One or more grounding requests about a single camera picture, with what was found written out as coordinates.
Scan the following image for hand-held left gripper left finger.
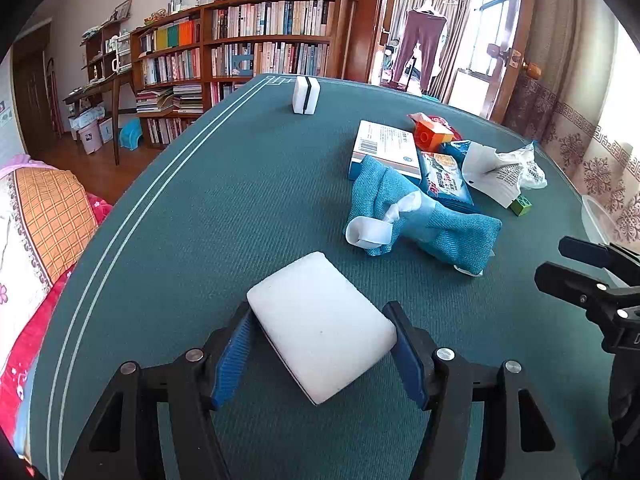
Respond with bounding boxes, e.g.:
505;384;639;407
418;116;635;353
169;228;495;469
62;301;256;480

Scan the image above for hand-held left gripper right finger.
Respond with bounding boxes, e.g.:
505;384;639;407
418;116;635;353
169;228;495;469
382;301;583;480

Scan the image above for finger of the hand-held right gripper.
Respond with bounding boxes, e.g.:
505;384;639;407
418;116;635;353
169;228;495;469
558;236;640;274
534;261;640;324

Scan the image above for orange toy block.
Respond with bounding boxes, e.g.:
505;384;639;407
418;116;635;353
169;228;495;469
413;116;454;154

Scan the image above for crumpled white packet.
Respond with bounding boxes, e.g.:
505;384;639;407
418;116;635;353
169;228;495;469
462;142;549;209

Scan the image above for blue cloth pouch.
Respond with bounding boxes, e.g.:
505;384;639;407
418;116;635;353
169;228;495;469
343;155;502;277

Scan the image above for blue snack packet food picture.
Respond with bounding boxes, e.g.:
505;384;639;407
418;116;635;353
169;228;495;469
417;150;476;206

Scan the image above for red and white snack packet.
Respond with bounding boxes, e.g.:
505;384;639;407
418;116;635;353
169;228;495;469
407;112;464;144

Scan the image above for blue and white box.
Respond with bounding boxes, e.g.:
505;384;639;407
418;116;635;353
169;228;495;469
348;120;422;184

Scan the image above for orange checked cushion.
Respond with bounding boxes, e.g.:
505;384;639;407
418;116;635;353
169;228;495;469
0;154;114;461

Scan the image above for blue plastic stool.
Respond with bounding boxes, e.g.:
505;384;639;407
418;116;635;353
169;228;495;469
118;118;145;150

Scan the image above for beige curtain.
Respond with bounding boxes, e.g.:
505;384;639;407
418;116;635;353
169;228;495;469
397;0;473;102

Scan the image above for window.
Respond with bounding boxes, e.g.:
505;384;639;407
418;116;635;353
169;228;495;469
469;0;514;75

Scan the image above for pink bin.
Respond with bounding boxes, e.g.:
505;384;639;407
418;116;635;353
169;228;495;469
78;122;104;155

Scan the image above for hanging purple pants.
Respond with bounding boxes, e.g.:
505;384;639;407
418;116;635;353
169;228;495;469
391;7;448;93

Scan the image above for white sponge with black stripe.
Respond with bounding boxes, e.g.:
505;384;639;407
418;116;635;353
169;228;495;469
292;76;321;115

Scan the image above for wooden desk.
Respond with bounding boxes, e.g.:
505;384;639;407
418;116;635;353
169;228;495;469
62;72;135;166

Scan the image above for wooden bookshelf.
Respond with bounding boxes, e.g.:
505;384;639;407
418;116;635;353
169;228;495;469
130;0;347;151

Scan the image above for rows of books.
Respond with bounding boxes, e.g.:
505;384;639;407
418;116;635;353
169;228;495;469
135;0;335;146

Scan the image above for dark wooden door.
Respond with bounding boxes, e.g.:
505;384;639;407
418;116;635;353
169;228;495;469
12;21;65;147

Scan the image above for small wooden shelf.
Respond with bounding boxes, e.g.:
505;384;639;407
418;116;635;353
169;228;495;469
81;14;134;82

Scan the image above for wooden door handle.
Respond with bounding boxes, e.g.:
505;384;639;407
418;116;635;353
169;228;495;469
487;42;544;80

